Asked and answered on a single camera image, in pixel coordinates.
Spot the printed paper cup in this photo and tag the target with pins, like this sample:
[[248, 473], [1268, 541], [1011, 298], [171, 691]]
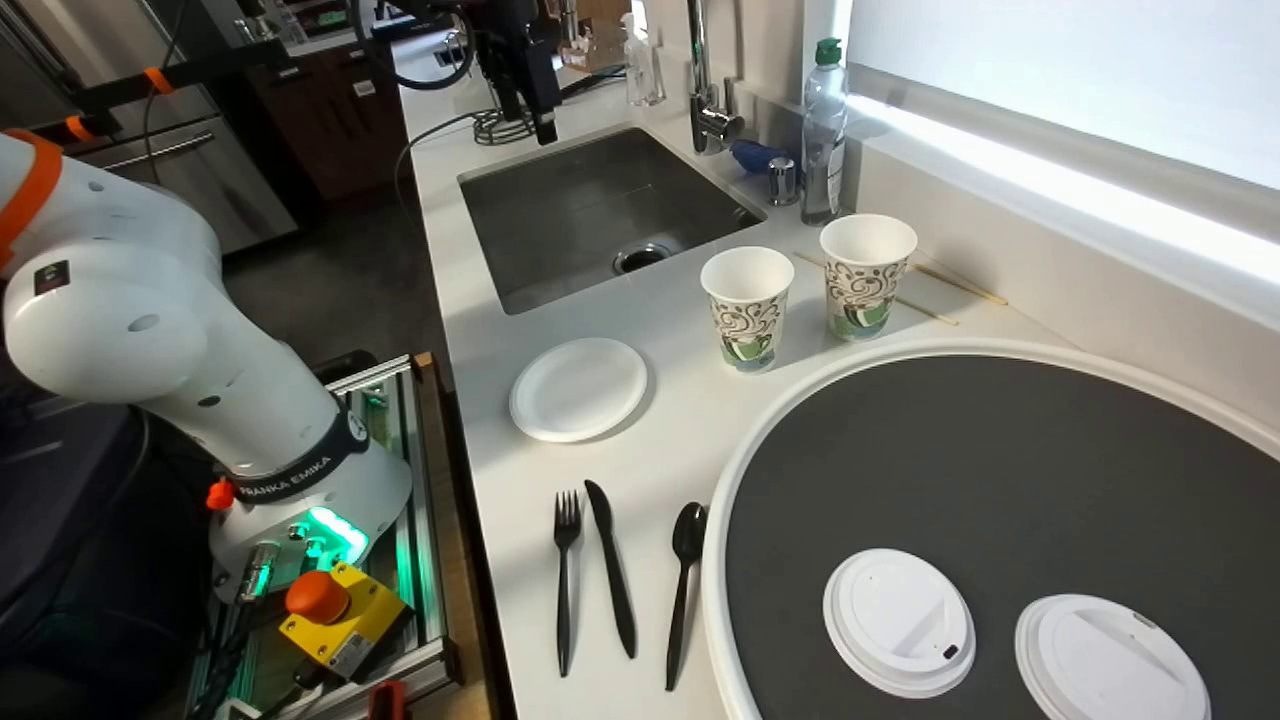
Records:
[[865, 255], [746, 287]]

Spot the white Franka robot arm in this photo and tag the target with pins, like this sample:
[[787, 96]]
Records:
[[122, 295]]

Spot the white plastic cup lid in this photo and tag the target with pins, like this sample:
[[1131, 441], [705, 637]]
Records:
[[1113, 666], [896, 620]]

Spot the white round plate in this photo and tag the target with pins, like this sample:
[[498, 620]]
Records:
[[578, 389]]

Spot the stainless steel sink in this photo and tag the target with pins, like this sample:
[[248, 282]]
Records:
[[573, 213]]

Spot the black plastic spoon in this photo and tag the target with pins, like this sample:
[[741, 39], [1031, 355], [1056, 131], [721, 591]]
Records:
[[685, 532]]

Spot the black plastic knife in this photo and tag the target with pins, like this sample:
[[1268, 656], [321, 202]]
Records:
[[610, 563]]

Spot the blue dish brush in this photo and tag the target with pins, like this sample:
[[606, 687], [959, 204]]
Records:
[[752, 157]]

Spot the chrome faucet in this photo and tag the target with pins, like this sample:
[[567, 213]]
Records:
[[705, 115]]

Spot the round black tray white rim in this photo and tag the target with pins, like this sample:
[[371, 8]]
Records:
[[984, 483]]

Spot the yellow emergency stop box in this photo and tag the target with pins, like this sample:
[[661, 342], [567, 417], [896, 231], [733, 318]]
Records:
[[354, 620]]

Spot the brown wooden cabinet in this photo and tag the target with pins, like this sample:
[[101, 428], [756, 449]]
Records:
[[332, 120]]

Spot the stainless steel appliance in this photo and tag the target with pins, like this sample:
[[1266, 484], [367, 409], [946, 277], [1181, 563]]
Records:
[[202, 173]]

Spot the dark fabric covered object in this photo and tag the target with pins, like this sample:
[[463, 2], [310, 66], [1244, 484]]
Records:
[[81, 563]]

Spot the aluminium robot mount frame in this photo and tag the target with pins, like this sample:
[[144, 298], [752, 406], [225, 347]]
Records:
[[401, 387]]

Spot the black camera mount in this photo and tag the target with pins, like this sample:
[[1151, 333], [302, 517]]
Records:
[[521, 61]]

